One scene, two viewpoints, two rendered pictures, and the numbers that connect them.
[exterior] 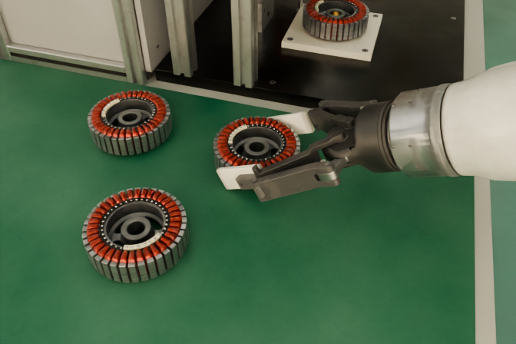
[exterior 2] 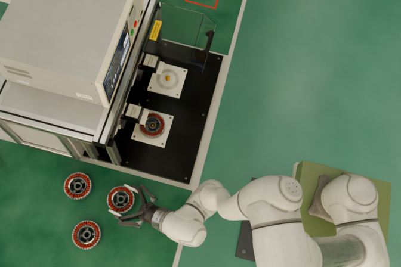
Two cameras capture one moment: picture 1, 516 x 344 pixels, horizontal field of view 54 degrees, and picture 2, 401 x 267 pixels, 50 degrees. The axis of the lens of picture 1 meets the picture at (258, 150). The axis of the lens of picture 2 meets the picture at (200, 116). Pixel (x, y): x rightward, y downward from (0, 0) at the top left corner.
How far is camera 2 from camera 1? 139 cm
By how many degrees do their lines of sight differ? 28
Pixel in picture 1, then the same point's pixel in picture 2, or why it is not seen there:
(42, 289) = (64, 252)
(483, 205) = not seen: hidden behind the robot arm
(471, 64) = (204, 142)
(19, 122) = (37, 183)
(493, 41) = not seen: outside the picture
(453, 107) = (163, 226)
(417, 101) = (157, 219)
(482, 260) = not seen: hidden behind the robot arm
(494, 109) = (170, 232)
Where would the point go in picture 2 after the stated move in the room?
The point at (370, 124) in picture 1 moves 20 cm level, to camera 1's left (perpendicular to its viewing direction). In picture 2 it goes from (148, 217) to (94, 220)
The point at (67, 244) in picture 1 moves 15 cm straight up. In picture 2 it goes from (67, 236) to (58, 233)
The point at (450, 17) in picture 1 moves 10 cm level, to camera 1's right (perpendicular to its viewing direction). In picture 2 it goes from (201, 114) to (224, 113)
